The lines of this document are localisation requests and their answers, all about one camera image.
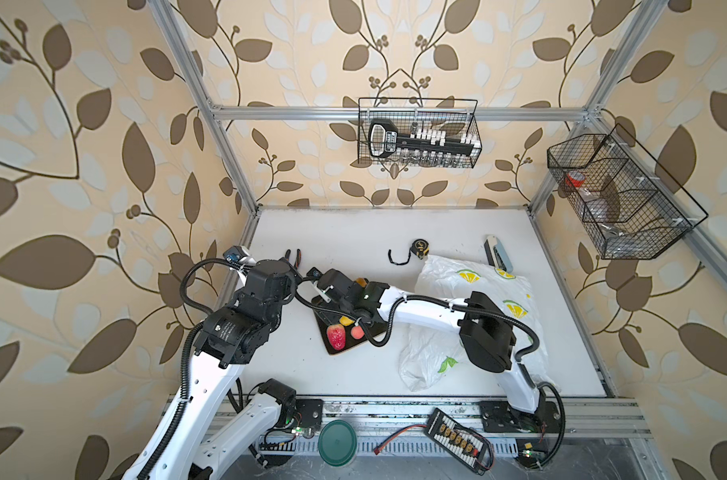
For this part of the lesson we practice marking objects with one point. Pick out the black charger board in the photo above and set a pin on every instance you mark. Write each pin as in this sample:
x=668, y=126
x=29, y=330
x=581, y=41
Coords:
x=462, y=443

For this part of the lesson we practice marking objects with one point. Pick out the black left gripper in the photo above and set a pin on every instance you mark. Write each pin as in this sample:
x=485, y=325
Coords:
x=292, y=277

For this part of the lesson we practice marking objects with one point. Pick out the black square tray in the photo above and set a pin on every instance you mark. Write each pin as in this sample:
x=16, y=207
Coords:
x=326, y=319

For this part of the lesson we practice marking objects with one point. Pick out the red capped clear bottle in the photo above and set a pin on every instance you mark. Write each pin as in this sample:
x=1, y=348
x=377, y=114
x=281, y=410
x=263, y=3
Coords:
x=574, y=183

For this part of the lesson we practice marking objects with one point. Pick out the yellow lemon with leafy branch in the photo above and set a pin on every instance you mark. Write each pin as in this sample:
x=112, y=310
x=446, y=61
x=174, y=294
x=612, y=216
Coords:
x=346, y=321

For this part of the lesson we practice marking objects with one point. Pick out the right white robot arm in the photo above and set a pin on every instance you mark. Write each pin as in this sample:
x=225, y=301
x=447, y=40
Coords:
x=493, y=341

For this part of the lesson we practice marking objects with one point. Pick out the green round lid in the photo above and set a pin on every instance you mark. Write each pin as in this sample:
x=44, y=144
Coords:
x=338, y=443

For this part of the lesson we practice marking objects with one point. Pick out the rear black wire basket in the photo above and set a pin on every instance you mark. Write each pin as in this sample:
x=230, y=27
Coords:
x=452, y=115

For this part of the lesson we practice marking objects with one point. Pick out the side black wire basket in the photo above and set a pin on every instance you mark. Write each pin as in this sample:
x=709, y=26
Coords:
x=638, y=207

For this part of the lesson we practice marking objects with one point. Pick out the white plastic bag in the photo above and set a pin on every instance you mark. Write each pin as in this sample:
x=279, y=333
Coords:
x=430, y=355

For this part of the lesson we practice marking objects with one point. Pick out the aluminium frame post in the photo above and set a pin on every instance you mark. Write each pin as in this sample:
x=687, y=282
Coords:
x=164, y=16

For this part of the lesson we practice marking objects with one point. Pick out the large red fake strawberry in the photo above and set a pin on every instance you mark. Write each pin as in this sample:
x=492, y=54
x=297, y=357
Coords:
x=337, y=337

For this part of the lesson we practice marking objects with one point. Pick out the black tool in basket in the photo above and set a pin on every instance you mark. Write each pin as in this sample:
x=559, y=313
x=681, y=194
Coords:
x=384, y=140

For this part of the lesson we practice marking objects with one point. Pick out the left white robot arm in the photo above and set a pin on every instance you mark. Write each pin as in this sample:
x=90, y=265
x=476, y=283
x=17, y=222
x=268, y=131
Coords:
x=215, y=354

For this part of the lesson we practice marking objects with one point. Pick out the black yellow tape measure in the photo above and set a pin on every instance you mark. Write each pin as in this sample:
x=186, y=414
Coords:
x=419, y=248

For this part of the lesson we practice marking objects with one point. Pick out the orange handled pliers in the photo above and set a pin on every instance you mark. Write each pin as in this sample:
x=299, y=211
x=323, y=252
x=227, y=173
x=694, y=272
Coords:
x=294, y=256

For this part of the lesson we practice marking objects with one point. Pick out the small pink fake cherry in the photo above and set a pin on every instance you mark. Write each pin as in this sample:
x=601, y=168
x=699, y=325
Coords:
x=357, y=332

